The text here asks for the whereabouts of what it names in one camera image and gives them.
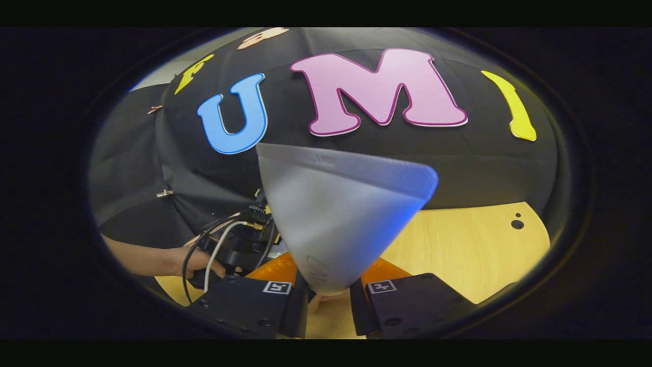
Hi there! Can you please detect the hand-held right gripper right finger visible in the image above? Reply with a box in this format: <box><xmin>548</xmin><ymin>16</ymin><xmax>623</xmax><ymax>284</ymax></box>
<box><xmin>349</xmin><ymin>257</ymin><xmax>516</xmax><ymax>338</ymax></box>

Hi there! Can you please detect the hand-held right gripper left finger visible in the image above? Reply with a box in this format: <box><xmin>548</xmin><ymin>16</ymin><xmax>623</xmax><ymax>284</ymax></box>
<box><xmin>185</xmin><ymin>252</ymin><xmax>309</xmax><ymax>340</ymax></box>

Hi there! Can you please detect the white cream tube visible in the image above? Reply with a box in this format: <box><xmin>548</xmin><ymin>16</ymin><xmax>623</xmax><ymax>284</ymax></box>
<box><xmin>256</xmin><ymin>143</ymin><xmax>439</xmax><ymax>297</ymax></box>

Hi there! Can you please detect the black cable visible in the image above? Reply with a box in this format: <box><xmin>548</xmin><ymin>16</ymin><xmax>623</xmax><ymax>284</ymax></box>
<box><xmin>182</xmin><ymin>215</ymin><xmax>241</xmax><ymax>305</ymax></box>

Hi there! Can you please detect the black backdrop cloth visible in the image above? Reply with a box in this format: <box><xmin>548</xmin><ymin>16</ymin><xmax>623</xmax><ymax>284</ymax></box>
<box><xmin>89</xmin><ymin>28</ymin><xmax>558</xmax><ymax>250</ymax></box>

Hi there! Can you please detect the white cable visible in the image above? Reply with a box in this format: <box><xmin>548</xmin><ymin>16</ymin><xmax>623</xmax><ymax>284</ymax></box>
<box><xmin>203</xmin><ymin>220</ymin><xmax>249</xmax><ymax>293</ymax></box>

